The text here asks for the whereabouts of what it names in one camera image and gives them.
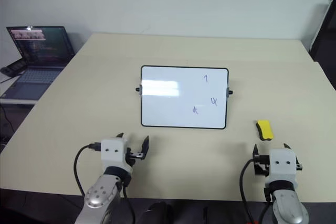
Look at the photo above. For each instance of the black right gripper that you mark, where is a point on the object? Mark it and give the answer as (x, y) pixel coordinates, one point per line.
(261, 166)

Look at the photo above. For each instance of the yellow eraser with black base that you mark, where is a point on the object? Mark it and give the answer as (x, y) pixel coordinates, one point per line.
(265, 128)

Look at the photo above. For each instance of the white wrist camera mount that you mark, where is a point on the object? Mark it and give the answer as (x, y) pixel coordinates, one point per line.
(114, 154)
(282, 165)

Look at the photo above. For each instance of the open dark laptop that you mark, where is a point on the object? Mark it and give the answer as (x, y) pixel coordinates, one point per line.
(39, 51)

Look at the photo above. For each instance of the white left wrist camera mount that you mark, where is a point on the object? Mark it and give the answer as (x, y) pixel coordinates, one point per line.
(114, 154)

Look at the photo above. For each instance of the tall black object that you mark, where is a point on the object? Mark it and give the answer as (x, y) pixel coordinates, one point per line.
(324, 40)

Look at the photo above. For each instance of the black handheld device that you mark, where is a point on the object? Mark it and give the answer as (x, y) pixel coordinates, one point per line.
(13, 67)

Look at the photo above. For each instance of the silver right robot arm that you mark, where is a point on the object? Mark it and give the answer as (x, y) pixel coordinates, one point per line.
(287, 205)

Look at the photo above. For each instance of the dark rounded shape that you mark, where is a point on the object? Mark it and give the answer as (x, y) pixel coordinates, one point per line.
(156, 213)

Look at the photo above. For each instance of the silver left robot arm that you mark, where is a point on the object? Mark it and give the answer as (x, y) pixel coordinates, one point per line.
(101, 195)

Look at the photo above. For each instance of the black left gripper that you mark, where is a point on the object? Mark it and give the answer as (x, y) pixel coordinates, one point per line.
(134, 154)

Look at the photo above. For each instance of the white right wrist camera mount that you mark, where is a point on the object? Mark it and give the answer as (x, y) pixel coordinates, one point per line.
(282, 165)

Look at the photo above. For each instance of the white whiteboard with black frame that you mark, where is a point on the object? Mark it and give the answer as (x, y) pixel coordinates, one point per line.
(168, 108)

